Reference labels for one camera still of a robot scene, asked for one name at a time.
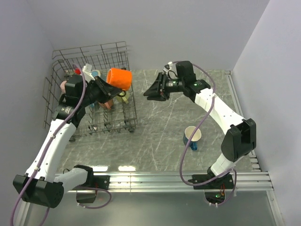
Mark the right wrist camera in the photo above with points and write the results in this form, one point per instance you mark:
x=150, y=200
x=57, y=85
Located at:
x=168, y=68

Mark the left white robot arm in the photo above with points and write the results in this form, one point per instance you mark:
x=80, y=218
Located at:
x=39, y=184

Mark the dark blue white-inside mug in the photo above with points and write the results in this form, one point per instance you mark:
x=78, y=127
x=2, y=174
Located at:
x=196, y=137

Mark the orange enamel mug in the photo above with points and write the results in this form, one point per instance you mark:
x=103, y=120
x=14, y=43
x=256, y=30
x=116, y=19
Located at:
x=119, y=78

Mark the light pink mug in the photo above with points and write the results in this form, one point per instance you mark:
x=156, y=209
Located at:
x=62, y=87

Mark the grey wire dish rack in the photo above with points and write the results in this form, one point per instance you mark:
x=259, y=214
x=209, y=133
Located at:
x=102, y=57

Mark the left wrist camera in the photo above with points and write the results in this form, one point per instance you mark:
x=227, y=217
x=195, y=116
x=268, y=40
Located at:
x=87, y=72

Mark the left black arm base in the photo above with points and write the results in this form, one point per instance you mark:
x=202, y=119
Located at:
x=98, y=181

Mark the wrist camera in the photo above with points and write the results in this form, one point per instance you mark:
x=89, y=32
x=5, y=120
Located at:
x=87, y=72
x=168, y=68

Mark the light blue yellow-inside mug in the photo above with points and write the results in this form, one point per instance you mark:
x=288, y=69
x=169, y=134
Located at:
x=96, y=73

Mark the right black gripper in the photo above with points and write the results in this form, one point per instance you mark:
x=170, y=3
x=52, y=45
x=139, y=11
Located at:
x=156, y=89

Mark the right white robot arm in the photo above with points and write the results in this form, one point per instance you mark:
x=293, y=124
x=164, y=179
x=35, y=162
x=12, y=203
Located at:
x=240, y=133

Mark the pale yellow mug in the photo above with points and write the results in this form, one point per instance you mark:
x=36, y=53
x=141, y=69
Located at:
x=123, y=97

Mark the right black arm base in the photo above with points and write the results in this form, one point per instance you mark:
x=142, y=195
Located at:
x=224, y=182

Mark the aluminium mounting rail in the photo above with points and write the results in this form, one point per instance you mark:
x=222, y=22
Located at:
x=162, y=181

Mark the salmon pink mug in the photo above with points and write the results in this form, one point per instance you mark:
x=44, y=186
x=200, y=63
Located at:
x=107, y=105

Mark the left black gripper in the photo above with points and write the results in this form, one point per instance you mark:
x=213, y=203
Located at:
x=105, y=88

